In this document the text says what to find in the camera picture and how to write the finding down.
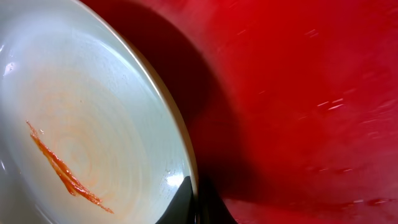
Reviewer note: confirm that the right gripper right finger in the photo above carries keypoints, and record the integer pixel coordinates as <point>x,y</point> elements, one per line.
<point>211,207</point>

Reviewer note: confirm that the red plastic tray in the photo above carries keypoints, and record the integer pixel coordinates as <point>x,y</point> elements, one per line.
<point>291,106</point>

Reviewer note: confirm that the white plate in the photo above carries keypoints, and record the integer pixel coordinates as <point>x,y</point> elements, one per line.
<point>89,133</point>

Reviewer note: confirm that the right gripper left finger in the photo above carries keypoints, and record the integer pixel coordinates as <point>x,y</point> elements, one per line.
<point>181,209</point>

